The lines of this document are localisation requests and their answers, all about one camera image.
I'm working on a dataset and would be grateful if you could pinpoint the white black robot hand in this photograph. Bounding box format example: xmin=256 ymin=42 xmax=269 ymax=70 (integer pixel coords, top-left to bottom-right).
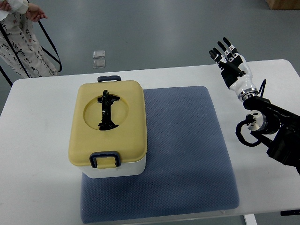
xmin=209 ymin=37 xmax=258 ymax=102

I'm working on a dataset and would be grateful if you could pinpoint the person's bare hand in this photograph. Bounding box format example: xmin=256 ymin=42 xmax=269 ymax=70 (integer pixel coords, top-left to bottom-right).
xmin=26 ymin=3 xmax=48 ymax=22

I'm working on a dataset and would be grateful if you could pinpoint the black lid handle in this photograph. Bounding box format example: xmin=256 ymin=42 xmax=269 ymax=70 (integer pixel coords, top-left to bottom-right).
xmin=97 ymin=90 xmax=120 ymax=131

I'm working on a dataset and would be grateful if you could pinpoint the yellow storage box lid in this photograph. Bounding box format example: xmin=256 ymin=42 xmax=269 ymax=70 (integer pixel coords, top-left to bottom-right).
xmin=68 ymin=81 xmax=147 ymax=169

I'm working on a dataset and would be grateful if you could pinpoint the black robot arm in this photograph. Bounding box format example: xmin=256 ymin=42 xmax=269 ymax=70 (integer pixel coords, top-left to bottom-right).
xmin=236 ymin=96 xmax=300 ymax=172

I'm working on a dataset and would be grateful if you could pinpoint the cardboard box corner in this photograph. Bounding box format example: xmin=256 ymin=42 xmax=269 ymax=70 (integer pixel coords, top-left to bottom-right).
xmin=266 ymin=0 xmax=300 ymax=10

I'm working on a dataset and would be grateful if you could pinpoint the white storage box base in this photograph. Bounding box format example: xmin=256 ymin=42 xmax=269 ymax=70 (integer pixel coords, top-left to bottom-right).
xmin=79 ymin=156 xmax=146 ymax=178

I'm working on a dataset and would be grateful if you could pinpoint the person in patterned white dress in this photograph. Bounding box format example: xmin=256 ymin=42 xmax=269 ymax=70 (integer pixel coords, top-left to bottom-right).
xmin=0 ymin=0 xmax=58 ymax=78

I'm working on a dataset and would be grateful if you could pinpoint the upper metal floor plate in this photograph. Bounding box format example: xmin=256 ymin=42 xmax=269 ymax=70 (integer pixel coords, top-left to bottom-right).
xmin=93 ymin=50 xmax=105 ymax=59

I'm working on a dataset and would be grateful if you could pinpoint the dark blue rear latch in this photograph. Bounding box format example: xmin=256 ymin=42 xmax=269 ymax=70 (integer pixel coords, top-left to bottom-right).
xmin=97 ymin=75 xmax=121 ymax=83

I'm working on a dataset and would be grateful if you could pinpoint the dark blue latch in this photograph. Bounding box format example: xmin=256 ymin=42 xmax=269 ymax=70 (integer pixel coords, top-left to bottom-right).
xmin=97 ymin=75 xmax=121 ymax=83
xmin=89 ymin=151 xmax=121 ymax=169

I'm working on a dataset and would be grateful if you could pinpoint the blue grey cushion mat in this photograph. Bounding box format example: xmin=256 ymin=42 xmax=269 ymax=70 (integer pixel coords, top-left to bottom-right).
xmin=81 ymin=86 xmax=240 ymax=223

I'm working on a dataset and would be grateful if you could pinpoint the dark blue front latch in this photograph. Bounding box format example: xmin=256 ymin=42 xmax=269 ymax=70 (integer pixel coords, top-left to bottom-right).
xmin=89 ymin=151 xmax=121 ymax=169

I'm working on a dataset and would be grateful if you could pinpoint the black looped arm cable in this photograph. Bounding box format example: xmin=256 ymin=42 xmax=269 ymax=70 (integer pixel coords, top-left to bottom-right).
xmin=235 ymin=113 xmax=261 ymax=146

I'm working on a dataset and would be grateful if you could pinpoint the black strap loop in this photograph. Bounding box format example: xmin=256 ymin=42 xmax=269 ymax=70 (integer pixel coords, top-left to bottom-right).
xmin=0 ymin=20 xmax=63 ymax=86

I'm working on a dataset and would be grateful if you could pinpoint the black table bracket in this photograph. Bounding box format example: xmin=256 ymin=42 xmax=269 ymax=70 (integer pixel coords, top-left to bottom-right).
xmin=280 ymin=210 xmax=300 ymax=216

